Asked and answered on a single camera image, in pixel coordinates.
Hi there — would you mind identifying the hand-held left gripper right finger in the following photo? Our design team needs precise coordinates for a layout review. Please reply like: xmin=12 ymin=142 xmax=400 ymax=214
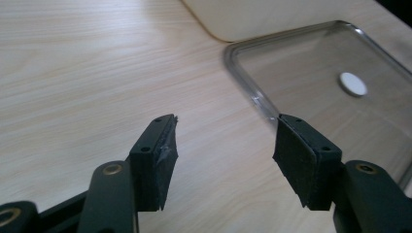
xmin=272 ymin=114 xmax=343 ymax=212

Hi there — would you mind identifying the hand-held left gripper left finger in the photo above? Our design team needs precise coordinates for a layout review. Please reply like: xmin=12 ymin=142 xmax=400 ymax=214
xmin=128 ymin=114 xmax=179 ymax=213

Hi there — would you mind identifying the white round valve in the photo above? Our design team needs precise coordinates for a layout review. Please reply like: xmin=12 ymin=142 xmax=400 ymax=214
xmin=338 ymin=71 xmax=369 ymax=98

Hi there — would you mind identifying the clear plastic lid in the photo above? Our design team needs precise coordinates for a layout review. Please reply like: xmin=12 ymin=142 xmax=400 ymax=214
xmin=223 ymin=19 xmax=412 ymax=192

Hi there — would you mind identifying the cream-coloured board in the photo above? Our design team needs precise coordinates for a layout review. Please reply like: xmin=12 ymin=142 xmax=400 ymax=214
xmin=180 ymin=0 xmax=395 ymax=44

